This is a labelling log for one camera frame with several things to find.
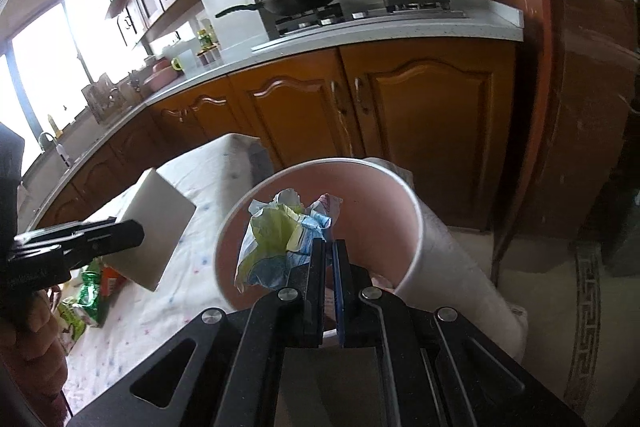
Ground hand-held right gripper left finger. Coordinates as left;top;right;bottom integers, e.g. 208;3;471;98
70;238;327;427

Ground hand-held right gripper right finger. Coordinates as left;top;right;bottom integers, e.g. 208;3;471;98
332;240;587;427

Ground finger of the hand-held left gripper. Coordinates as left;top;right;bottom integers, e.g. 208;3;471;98
14;218;118;245
7;220;146;269

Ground white foam block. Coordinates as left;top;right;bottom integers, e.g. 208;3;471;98
99;168;197;293

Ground green blue wrapper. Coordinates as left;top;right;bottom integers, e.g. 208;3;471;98
234;188;345;293

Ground pink round waste bin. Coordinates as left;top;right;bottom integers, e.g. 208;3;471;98
215;158;531;364

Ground person's left hand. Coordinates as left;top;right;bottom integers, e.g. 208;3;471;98
0;286;69;390

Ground orange red packet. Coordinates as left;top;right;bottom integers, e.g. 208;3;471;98
101;263;127;299

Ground dark green snack packet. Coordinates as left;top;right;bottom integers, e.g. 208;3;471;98
75;271;107;329

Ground light green snack packet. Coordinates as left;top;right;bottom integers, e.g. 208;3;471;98
54;298;90;356

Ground chrome sink faucet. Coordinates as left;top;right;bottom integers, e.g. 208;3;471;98
38;131;72;168

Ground dotted white tablecloth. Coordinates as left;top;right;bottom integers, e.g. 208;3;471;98
61;133;277;419

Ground dish drying rack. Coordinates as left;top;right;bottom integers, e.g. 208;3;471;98
81;73;147;124

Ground kitchen window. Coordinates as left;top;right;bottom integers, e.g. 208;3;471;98
0;0;147;180

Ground pink plastic basin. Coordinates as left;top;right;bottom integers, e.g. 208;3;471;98
142;58;184;91

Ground wooden base cabinets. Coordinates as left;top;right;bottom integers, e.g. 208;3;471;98
29;38;519;234

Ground white plastic container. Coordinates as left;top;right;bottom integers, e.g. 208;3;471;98
172;49;199;74

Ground gas stove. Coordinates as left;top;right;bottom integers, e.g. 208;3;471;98
273;0;469;39

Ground brown wooden door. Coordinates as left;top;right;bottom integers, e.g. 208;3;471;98
461;0;640;240

